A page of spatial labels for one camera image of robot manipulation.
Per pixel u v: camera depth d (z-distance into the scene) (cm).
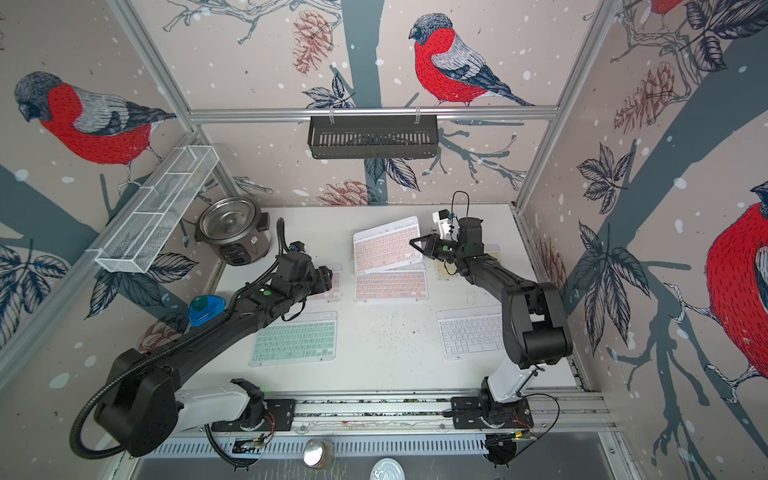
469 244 72
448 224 83
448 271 82
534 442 69
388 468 62
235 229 104
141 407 40
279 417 73
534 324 47
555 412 76
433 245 79
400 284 98
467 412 74
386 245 92
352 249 98
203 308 83
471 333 87
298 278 67
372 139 107
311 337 87
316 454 60
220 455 68
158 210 78
